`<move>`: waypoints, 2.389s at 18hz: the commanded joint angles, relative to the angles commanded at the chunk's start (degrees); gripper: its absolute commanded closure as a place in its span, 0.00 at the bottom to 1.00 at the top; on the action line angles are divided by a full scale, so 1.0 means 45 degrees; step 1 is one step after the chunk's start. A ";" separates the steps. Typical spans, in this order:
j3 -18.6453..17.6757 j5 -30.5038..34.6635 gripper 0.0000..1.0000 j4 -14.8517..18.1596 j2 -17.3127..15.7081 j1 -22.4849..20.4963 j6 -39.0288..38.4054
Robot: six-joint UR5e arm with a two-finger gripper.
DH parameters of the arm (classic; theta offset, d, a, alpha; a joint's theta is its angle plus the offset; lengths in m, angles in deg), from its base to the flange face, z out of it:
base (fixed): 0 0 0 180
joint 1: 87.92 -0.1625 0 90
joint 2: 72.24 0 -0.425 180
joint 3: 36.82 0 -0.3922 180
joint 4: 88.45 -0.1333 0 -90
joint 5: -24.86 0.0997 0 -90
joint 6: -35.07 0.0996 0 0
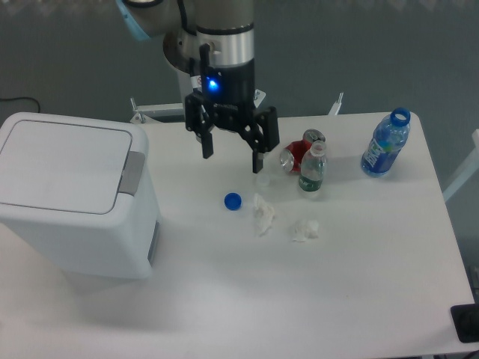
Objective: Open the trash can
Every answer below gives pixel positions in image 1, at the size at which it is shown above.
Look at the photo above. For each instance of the crushed red soda can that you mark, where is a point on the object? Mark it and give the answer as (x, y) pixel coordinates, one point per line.
(291, 156)

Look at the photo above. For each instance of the small crumpled white tissue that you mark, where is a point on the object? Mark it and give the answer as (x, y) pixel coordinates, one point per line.
(305, 230)

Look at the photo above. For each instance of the blue bottle cap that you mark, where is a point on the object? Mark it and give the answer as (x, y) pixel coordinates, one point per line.
(233, 201)

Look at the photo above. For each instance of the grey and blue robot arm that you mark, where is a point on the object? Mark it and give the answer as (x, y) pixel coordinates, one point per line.
(147, 19)

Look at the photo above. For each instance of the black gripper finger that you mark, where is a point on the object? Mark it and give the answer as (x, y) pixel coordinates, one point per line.
(198, 121)
(260, 131)

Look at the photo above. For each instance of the clear green-label water bottle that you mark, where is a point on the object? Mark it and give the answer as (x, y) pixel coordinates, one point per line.
(313, 168)

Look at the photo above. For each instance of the long crumpled white tissue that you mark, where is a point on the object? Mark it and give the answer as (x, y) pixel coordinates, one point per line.
(263, 213)

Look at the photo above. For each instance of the black device at table edge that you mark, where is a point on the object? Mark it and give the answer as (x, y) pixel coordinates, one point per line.
(465, 318)

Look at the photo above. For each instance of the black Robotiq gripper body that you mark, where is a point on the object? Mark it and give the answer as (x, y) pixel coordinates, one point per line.
(225, 91)

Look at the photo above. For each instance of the blue drink bottle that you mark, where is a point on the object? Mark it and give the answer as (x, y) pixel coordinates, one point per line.
(388, 139)

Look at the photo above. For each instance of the white table frame bracket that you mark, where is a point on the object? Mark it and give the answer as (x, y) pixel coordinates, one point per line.
(336, 106)

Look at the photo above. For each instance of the white push-button trash can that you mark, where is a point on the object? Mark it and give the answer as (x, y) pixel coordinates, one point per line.
(78, 190)

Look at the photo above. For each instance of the white furniture part right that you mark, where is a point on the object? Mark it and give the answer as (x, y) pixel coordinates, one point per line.
(467, 168)

